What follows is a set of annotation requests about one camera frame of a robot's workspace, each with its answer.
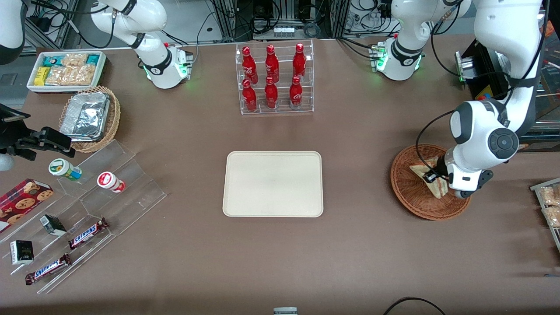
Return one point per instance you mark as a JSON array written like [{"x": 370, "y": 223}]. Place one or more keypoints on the white power strip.
[{"x": 283, "y": 31}]

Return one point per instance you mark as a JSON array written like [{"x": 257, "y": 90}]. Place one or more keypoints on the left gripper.
[{"x": 439, "y": 169}]

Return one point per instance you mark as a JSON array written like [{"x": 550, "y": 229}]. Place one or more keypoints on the clear acrylic bottle rack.
[{"x": 282, "y": 109}]

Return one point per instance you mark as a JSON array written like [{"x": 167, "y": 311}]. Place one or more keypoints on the red plaid cookie box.
[{"x": 22, "y": 203}]

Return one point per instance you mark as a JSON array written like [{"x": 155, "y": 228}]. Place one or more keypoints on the small grey device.
[{"x": 285, "y": 311}]

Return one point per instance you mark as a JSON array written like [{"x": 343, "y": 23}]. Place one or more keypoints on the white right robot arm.
[{"x": 148, "y": 17}]

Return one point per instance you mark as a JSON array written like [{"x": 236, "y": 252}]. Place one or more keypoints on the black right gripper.
[{"x": 9, "y": 136}]

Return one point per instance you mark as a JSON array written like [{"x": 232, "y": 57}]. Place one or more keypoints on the light tan wicker basket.
[{"x": 114, "y": 118}]

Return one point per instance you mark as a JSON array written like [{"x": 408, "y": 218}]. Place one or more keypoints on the brown snickers bar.
[
  {"x": 87, "y": 233},
  {"x": 48, "y": 268}
]

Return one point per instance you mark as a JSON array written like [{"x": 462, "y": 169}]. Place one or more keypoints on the red cola bottle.
[
  {"x": 249, "y": 98},
  {"x": 272, "y": 65},
  {"x": 296, "y": 94},
  {"x": 249, "y": 65},
  {"x": 271, "y": 96},
  {"x": 299, "y": 63}
]

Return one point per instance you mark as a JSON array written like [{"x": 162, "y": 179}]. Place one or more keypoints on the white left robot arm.
[{"x": 503, "y": 26}]

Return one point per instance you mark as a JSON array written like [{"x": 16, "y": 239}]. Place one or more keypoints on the clear wrapped pastry pack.
[
  {"x": 552, "y": 216},
  {"x": 550, "y": 195}
]

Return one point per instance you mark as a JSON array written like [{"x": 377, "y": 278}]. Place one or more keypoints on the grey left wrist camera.
[{"x": 463, "y": 194}]

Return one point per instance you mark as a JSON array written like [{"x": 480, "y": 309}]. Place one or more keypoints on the black metal appliance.
[{"x": 481, "y": 70}]

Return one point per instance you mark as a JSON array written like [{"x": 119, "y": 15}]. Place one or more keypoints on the aluminium frame rack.
[{"x": 337, "y": 17}]

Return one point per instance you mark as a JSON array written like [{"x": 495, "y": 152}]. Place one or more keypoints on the silver metal snack tray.
[{"x": 536, "y": 187}]

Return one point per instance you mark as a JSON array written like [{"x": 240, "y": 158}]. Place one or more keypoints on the round brown wicker basket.
[{"x": 407, "y": 192}]

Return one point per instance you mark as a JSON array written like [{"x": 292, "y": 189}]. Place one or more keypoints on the teal snack pack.
[
  {"x": 93, "y": 59},
  {"x": 52, "y": 61}
]

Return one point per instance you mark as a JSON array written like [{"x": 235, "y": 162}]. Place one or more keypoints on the triangular sandwich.
[{"x": 439, "y": 188}]

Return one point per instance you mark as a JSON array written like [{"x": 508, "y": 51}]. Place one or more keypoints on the small clear cracker bag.
[{"x": 75, "y": 59}]

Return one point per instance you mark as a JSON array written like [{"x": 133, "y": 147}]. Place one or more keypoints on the green label yogurt bottle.
[{"x": 63, "y": 168}]

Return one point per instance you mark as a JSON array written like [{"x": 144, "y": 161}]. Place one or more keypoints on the small black white box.
[
  {"x": 53, "y": 225},
  {"x": 22, "y": 252}
]

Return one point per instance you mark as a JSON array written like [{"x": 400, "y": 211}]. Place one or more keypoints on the cream rectangular serving tray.
[{"x": 271, "y": 183}]

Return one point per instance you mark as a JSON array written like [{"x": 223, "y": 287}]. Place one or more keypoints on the yellow snack pack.
[{"x": 41, "y": 76}]

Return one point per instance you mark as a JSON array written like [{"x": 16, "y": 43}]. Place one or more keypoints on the red label yogurt bottle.
[{"x": 109, "y": 180}]

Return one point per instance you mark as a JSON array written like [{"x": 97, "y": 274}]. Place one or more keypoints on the large clear cracker bag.
[{"x": 72, "y": 75}]

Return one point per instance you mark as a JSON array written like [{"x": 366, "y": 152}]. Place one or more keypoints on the white rectangular snack tray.
[{"x": 99, "y": 72}]

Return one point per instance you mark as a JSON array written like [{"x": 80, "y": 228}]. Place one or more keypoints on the silver foil container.
[{"x": 85, "y": 116}]

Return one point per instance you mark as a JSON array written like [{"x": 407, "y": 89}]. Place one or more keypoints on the clear acrylic step display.
[{"x": 131, "y": 192}]

